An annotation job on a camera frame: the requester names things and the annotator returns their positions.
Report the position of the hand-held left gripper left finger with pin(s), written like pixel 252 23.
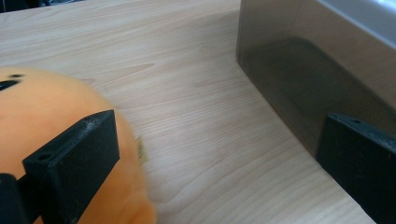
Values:
pixel 77 161

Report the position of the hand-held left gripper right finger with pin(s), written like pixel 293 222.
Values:
pixel 358 165

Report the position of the orange plush toy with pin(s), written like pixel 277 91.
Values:
pixel 46 109

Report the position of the translucent grey storage box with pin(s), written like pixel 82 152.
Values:
pixel 295 77

